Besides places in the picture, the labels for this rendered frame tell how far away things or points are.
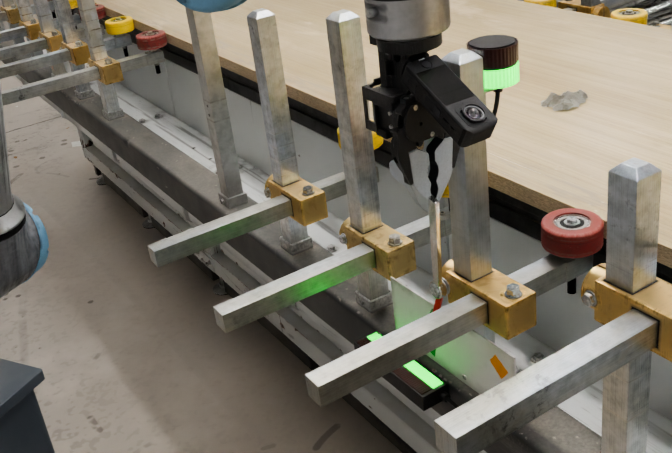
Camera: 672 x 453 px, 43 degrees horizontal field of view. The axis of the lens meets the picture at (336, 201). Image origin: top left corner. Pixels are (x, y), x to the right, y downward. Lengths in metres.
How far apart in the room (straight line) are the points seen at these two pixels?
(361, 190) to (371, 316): 0.21
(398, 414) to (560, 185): 0.88
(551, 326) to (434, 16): 0.65
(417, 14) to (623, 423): 0.49
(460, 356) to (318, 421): 1.11
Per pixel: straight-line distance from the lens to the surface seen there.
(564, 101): 1.56
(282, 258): 1.57
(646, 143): 1.42
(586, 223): 1.18
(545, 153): 1.39
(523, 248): 1.38
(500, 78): 1.03
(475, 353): 1.17
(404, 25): 0.90
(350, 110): 1.23
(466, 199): 1.06
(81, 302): 3.01
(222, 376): 2.49
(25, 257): 1.60
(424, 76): 0.92
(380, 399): 2.05
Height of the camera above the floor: 1.47
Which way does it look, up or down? 26 degrees down
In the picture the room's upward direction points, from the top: 7 degrees counter-clockwise
